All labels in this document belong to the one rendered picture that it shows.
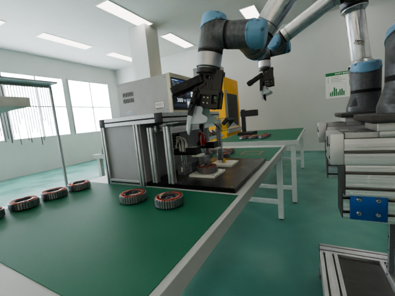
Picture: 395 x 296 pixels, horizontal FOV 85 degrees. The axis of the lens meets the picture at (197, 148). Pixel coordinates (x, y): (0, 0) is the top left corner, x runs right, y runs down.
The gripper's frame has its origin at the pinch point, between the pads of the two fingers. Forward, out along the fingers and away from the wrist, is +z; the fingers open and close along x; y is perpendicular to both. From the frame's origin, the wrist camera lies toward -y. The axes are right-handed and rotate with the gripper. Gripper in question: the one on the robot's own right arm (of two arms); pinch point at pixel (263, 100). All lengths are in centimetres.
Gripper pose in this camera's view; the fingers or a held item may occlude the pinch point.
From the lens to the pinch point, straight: 150.0
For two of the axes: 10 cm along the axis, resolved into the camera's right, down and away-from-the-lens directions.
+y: 9.0, -0.3, -4.4
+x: 4.4, -1.5, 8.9
